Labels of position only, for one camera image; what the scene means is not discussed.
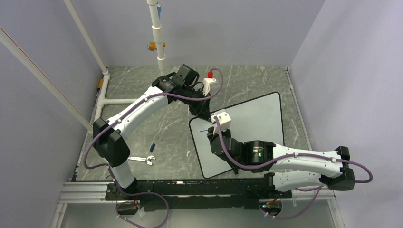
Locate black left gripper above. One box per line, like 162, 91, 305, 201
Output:
180, 86, 212, 122

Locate white whiteboard black frame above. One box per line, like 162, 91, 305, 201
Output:
189, 92, 284, 179

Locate blue marker cap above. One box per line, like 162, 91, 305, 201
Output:
149, 143, 155, 152

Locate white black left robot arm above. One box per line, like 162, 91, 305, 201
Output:
91, 65, 221, 200

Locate silver open-end wrench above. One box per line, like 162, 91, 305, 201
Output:
127, 155, 156, 166

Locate orange knob on pipe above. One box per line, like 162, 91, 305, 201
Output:
147, 42, 157, 51

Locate orange black small tool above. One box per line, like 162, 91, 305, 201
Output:
97, 79, 103, 90

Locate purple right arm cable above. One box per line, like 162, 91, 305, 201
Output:
214, 115, 374, 185

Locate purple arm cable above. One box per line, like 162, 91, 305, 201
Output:
83, 67, 224, 196
214, 115, 374, 185

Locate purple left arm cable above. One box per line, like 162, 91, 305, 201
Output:
83, 67, 224, 196

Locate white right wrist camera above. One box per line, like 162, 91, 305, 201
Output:
210, 109, 231, 134

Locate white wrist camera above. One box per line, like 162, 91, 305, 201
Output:
202, 71, 218, 96
210, 109, 231, 134

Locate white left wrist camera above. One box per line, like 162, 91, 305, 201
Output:
202, 71, 218, 96

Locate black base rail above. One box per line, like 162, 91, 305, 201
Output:
105, 177, 292, 211

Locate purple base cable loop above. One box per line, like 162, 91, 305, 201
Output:
115, 192, 170, 228

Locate white pvc pipe frame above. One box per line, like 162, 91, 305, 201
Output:
0, 0, 167, 133

